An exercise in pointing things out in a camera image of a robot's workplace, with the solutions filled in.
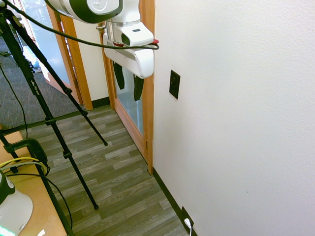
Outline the thin black floor cable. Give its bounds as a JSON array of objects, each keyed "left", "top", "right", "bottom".
[{"left": 0, "top": 64, "right": 28, "bottom": 140}]

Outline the grey cable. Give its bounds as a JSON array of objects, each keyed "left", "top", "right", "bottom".
[{"left": 0, "top": 161, "right": 46, "bottom": 173}]

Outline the black wall outlet plate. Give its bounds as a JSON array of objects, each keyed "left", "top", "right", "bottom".
[{"left": 181, "top": 206, "right": 195, "bottom": 229}]

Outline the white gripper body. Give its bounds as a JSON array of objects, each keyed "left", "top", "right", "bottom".
[{"left": 102, "top": 32, "right": 156, "bottom": 79}]

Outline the black camera tripod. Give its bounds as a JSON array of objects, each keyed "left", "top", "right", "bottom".
[{"left": 0, "top": 4, "right": 109, "bottom": 236}]

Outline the black C-clamp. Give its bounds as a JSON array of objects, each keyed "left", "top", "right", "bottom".
[{"left": 2, "top": 138, "right": 49, "bottom": 173}]

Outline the black light switch plate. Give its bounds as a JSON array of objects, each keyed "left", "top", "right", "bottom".
[{"left": 169, "top": 69, "right": 181, "bottom": 100}]

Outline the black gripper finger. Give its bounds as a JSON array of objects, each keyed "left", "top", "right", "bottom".
[
  {"left": 133, "top": 74, "right": 145, "bottom": 101},
  {"left": 113, "top": 61, "right": 126, "bottom": 91}
]

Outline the wooden door with glass pane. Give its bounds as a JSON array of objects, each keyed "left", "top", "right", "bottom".
[{"left": 97, "top": 21, "right": 149, "bottom": 162}]

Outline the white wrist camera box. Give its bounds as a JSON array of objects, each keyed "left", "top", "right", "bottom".
[{"left": 120, "top": 24, "right": 154, "bottom": 47}]

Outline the wooden door frame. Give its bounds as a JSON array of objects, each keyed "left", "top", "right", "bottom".
[{"left": 142, "top": 0, "right": 157, "bottom": 176}]

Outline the black camera cable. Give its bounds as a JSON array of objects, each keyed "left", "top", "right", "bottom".
[{"left": 0, "top": 0, "right": 160, "bottom": 51}]

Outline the yellow cable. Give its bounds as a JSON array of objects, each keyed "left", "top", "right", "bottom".
[{"left": 0, "top": 157, "right": 47, "bottom": 176}]

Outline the black wall baseboard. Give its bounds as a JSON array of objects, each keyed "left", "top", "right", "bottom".
[
  {"left": 152, "top": 166, "right": 198, "bottom": 236},
  {"left": 91, "top": 96, "right": 110, "bottom": 109}
]

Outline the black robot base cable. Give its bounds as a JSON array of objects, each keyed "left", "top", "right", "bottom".
[{"left": 4, "top": 166, "right": 73, "bottom": 230}]

